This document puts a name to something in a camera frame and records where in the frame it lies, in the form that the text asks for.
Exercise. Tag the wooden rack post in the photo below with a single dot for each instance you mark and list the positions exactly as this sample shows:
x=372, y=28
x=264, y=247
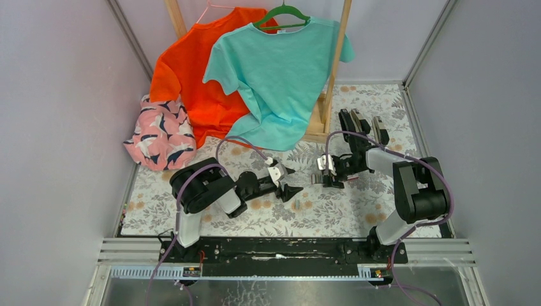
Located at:
x=339, y=45
x=176, y=17

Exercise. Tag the pink bird-pattern cloth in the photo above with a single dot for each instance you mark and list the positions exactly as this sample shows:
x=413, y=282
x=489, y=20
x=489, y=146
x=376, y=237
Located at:
x=163, y=137

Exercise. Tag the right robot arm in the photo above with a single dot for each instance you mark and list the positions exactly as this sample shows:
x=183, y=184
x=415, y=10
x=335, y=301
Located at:
x=422, y=196

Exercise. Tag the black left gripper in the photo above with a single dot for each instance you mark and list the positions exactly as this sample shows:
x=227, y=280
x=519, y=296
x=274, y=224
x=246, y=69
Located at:
x=286, y=192

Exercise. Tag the wooden rack left post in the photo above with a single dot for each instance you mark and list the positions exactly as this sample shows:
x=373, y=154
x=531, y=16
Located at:
x=176, y=17

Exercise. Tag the red staple box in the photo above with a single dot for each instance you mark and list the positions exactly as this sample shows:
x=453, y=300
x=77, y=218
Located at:
x=317, y=178

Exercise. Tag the beige and black stapler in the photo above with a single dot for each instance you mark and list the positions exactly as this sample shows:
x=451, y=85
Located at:
x=361, y=123

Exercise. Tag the wooden rack right post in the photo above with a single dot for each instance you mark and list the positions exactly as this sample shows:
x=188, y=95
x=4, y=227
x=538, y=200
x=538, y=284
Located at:
x=339, y=45

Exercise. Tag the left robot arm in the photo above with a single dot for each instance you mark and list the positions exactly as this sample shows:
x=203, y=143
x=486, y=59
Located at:
x=205, y=183

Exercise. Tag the orange t-shirt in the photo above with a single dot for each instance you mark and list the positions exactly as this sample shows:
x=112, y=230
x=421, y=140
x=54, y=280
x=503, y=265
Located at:
x=180, y=69

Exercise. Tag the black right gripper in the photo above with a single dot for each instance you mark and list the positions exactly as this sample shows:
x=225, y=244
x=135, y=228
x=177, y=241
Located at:
x=335, y=185

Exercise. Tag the green clothes hanger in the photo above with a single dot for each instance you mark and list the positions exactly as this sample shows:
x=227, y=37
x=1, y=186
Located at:
x=293, y=15

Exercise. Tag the pink clothes hanger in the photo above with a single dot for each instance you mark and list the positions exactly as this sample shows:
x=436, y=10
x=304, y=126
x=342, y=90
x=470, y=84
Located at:
x=213, y=11

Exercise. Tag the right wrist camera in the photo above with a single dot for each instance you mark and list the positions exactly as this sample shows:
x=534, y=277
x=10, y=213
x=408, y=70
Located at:
x=325, y=164

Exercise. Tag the wooden rack base tray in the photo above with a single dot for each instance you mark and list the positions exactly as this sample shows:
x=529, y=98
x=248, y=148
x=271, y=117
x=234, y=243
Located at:
x=319, y=123

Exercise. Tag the teal t-shirt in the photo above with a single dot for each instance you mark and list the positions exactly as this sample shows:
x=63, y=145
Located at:
x=278, y=76

